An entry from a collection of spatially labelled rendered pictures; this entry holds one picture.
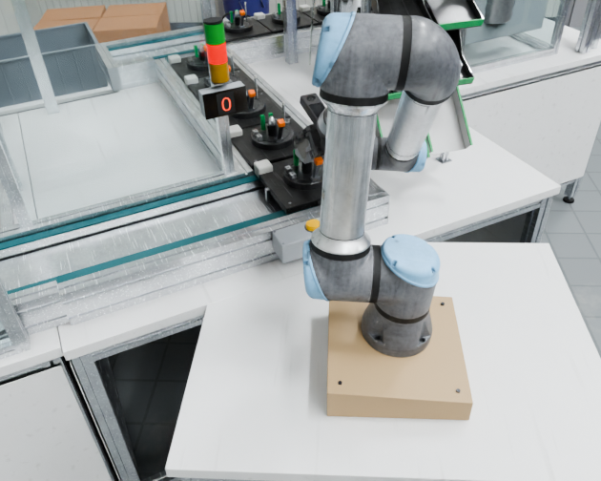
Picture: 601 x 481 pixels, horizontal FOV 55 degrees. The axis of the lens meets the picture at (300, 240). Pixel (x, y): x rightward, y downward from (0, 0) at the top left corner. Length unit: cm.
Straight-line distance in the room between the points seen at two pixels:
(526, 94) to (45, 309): 216
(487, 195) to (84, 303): 119
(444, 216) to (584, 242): 160
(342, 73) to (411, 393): 62
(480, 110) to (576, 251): 94
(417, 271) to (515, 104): 180
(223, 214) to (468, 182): 78
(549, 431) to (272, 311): 65
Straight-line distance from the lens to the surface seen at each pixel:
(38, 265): 163
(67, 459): 179
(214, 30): 153
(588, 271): 308
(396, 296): 112
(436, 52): 96
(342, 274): 109
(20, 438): 168
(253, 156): 180
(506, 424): 127
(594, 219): 345
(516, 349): 140
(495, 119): 276
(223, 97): 159
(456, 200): 182
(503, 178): 196
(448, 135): 182
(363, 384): 118
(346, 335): 126
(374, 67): 94
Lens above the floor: 187
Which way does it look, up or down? 38 degrees down
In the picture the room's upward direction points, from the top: 2 degrees counter-clockwise
